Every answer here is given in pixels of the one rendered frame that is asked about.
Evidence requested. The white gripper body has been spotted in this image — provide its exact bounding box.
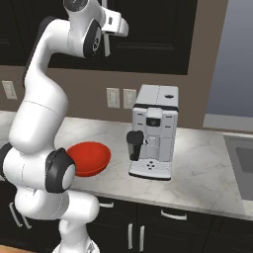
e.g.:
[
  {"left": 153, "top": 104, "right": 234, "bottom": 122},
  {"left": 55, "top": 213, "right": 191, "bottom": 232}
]
[{"left": 112, "top": 16, "right": 130, "bottom": 38}]

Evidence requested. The red bowl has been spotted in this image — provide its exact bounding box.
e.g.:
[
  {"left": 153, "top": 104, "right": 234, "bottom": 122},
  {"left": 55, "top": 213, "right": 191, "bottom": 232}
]
[{"left": 65, "top": 141, "right": 112, "bottom": 178}]

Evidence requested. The black base cabinet door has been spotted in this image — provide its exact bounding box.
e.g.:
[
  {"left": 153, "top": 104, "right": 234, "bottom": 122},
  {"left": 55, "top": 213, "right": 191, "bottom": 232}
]
[
  {"left": 0, "top": 180, "right": 62, "bottom": 253},
  {"left": 203, "top": 214, "right": 253, "bottom": 253},
  {"left": 135, "top": 220, "right": 211, "bottom": 253},
  {"left": 86, "top": 211, "right": 138, "bottom": 253}
]

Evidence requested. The white coffee machine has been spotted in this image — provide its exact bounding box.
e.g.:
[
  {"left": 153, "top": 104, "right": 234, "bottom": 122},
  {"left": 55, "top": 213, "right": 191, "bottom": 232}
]
[{"left": 126, "top": 84, "right": 180, "bottom": 182}]

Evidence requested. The black drawer front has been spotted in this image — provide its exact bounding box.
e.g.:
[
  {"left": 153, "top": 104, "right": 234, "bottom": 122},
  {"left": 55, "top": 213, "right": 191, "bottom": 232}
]
[
  {"left": 94, "top": 196, "right": 138, "bottom": 219},
  {"left": 135, "top": 202, "right": 215, "bottom": 233}
]

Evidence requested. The steel sink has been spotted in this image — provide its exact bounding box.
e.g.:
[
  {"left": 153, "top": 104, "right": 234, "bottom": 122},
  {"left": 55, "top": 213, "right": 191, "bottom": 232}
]
[{"left": 222, "top": 132, "right": 253, "bottom": 203}]

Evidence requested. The silver wall cabinet handle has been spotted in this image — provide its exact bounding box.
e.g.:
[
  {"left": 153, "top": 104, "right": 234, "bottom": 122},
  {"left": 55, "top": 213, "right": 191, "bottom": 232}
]
[{"left": 101, "top": 0, "right": 112, "bottom": 58}]

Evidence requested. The black wall cabinet door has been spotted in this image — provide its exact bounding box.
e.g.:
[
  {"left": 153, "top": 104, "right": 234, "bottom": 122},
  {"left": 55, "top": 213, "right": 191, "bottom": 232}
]
[
  {"left": 104, "top": 0, "right": 199, "bottom": 76},
  {"left": 0, "top": 0, "right": 107, "bottom": 71}
]

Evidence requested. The white wall outlet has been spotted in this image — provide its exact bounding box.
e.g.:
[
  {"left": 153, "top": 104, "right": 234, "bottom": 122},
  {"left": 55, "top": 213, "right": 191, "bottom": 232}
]
[
  {"left": 106, "top": 86, "right": 122, "bottom": 110},
  {"left": 1, "top": 80, "right": 18, "bottom": 101},
  {"left": 123, "top": 88, "right": 137, "bottom": 110}
]

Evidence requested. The silver drawer handle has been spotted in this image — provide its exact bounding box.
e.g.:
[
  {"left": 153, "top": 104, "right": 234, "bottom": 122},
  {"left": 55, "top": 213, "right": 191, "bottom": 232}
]
[
  {"left": 160, "top": 210, "right": 188, "bottom": 221},
  {"left": 98, "top": 201, "right": 115, "bottom": 210}
]

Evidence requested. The silver base cabinet handle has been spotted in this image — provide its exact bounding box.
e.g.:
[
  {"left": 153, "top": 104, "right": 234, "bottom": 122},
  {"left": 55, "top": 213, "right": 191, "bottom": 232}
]
[
  {"left": 8, "top": 201, "right": 22, "bottom": 228},
  {"left": 21, "top": 212, "right": 33, "bottom": 230},
  {"left": 126, "top": 222, "right": 134, "bottom": 251},
  {"left": 138, "top": 224, "right": 146, "bottom": 253}
]

